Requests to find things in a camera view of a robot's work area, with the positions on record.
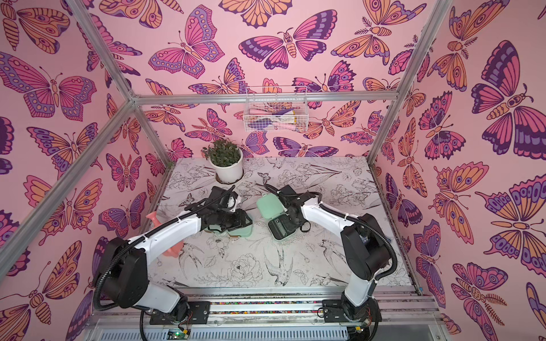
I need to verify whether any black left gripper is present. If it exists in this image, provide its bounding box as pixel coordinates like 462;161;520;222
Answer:
217;209;255;232

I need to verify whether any green case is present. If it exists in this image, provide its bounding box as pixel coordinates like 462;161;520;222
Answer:
257;193;298;241
227;225;253;238
203;228;224;234

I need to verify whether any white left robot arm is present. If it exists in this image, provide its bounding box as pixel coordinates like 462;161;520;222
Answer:
92;186;253;322

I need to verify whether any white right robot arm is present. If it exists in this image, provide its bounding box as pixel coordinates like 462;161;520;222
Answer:
258;184;398;322

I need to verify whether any potted green plant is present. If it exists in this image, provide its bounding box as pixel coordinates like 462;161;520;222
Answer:
201;139;244;185

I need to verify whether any pink plastic toy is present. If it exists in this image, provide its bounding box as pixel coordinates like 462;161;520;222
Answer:
146;211;184;258

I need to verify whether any white wire wall basket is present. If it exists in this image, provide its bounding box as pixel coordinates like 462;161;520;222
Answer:
242;85;309;133

